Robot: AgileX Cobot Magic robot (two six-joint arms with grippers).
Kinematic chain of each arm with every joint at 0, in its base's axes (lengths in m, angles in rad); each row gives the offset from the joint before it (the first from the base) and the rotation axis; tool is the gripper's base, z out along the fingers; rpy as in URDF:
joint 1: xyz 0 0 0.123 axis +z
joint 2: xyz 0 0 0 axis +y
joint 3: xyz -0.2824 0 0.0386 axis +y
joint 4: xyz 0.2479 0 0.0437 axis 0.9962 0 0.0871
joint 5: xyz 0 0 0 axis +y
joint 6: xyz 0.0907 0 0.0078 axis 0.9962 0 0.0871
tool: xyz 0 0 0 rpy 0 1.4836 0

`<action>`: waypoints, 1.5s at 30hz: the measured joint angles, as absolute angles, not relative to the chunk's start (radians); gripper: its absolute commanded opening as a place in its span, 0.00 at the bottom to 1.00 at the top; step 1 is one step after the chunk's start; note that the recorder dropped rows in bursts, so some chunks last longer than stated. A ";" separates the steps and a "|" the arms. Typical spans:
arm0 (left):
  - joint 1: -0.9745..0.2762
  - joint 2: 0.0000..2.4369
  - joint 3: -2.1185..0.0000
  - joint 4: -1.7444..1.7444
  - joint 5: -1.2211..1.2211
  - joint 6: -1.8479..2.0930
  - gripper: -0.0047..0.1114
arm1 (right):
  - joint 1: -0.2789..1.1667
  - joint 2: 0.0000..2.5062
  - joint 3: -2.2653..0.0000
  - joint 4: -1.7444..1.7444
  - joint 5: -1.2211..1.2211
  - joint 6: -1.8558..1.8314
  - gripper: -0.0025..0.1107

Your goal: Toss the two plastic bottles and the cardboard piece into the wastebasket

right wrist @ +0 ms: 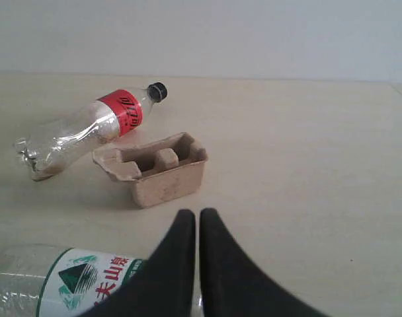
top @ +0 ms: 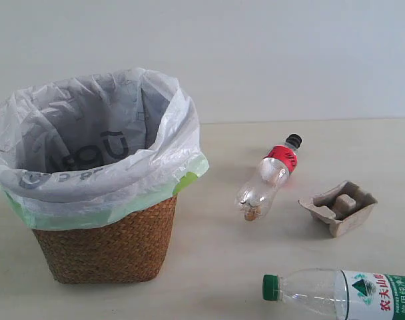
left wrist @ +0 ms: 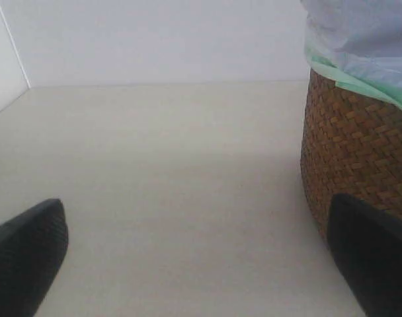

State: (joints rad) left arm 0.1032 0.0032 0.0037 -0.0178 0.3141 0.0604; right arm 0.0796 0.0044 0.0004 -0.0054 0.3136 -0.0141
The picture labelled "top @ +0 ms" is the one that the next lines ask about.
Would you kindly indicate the clear bottle red label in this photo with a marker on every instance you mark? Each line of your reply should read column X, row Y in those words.
column 255, row 197

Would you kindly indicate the grey cardboard pulp tray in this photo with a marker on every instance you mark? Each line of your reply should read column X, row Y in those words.
column 342, row 208

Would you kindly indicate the clear bottle green label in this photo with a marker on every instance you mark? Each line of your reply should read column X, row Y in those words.
column 340, row 294

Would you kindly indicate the woven brown wicker basket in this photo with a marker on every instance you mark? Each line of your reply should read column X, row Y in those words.
column 131, row 250

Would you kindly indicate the white plastic bin liner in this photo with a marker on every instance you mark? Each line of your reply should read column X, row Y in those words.
column 87, row 151

